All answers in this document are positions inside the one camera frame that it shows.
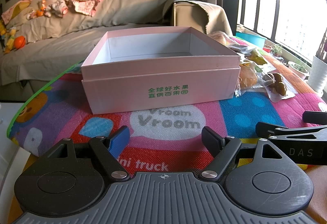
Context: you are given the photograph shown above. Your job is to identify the brown cake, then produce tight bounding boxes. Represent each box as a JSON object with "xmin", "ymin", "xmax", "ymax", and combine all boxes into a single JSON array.
[{"xmin": 207, "ymin": 30, "xmax": 232, "ymax": 44}]

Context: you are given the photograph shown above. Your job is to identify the teal plastic basin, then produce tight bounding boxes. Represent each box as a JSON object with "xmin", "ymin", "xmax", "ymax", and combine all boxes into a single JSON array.
[{"xmin": 235, "ymin": 31, "xmax": 267, "ymax": 49}]

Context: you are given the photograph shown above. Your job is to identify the yellow plush toy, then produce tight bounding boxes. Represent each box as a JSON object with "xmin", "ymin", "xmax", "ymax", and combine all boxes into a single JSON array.
[{"xmin": 2, "ymin": 27, "xmax": 16, "ymax": 53}]

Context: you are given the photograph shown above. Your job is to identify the tall white plant pot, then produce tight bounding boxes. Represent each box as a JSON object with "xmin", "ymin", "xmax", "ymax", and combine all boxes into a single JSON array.
[{"xmin": 309, "ymin": 55, "xmax": 327, "ymax": 93}]

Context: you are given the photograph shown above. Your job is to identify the small orange toy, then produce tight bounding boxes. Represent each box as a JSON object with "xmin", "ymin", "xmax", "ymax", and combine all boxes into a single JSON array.
[{"xmin": 36, "ymin": 0, "xmax": 50, "ymax": 18}]

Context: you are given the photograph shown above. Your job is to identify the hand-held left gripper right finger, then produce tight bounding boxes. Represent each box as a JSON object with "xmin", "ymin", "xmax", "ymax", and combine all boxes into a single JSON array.
[{"xmin": 200, "ymin": 126, "xmax": 282, "ymax": 181}]

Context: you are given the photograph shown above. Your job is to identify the beige sofa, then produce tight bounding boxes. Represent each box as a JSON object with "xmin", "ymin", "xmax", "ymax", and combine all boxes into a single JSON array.
[{"xmin": 0, "ymin": 0, "xmax": 233, "ymax": 102}]

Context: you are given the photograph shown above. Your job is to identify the white and pink baby clothes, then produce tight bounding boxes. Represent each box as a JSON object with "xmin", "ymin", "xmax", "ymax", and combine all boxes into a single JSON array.
[{"xmin": 50, "ymin": 0, "xmax": 71, "ymax": 18}]

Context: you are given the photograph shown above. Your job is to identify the orange bun snack packet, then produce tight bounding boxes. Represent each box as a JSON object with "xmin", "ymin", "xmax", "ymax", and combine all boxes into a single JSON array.
[{"xmin": 235, "ymin": 59, "xmax": 259, "ymax": 97}]

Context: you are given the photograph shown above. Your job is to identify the black window frame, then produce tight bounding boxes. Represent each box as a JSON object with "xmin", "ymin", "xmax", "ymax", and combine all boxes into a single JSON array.
[{"xmin": 240, "ymin": 0, "xmax": 327, "ymax": 66}]

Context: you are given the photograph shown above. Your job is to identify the pink and yellow pillow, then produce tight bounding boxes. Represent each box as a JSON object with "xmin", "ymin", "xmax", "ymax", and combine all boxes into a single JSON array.
[{"xmin": 1, "ymin": 0, "xmax": 34, "ymax": 26}]

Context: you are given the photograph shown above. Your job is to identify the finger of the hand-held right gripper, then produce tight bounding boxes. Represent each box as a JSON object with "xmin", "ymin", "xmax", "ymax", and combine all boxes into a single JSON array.
[
  {"xmin": 303, "ymin": 111, "xmax": 327, "ymax": 123},
  {"xmin": 255, "ymin": 122, "xmax": 327, "ymax": 143}
]

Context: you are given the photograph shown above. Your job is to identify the pink floral cloth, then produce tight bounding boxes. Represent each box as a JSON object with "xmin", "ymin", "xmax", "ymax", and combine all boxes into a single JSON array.
[{"xmin": 70, "ymin": 0, "xmax": 112, "ymax": 17}]

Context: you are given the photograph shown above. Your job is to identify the beige sofa back cushion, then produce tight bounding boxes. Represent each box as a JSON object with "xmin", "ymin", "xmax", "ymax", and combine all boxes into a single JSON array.
[{"xmin": 97, "ymin": 0, "xmax": 177, "ymax": 28}]

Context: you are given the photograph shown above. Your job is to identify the pale pot with green plant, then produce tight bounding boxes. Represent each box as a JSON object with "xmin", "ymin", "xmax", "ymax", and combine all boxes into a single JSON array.
[{"xmin": 288, "ymin": 57, "xmax": 310, "ymax": 80}]

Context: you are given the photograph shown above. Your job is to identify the pink cardboard box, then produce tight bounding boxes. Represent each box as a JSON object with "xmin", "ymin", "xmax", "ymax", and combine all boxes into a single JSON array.
[{"xmin": 80, "ymin": 25, "xmax": 242, "ymax": 115}]

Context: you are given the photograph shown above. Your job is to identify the orange toy ball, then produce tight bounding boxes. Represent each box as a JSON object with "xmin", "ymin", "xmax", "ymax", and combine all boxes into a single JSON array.
[{"xmin": 13, "ymin": 36, "xmax": 26, "ymax": 49}]

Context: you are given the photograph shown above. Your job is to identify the packet of round pastry balls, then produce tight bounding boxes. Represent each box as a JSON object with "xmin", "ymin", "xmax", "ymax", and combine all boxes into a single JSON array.
[{"xmin": 262, "ymin": 71, "xmax": 295, "ymax": 103}]

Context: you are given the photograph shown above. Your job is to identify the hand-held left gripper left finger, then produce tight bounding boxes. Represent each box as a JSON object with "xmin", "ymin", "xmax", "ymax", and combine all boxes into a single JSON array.
[{"xmin": 47, "ymin": 126, "xmax": 131, "ymax": 182}]

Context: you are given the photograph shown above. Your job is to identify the tan sofa armrest cover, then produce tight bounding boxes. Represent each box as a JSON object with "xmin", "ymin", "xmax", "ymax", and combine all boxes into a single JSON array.
[{"xmin": 163, "ymin": 0, "xmax": 233, "ymax": 36}]

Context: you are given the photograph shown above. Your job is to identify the colourful printed play mat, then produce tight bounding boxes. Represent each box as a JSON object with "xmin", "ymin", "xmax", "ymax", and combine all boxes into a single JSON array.
[{"xmin": 9, "ymin": 32, "xmax": 327, "ymax": 224}]

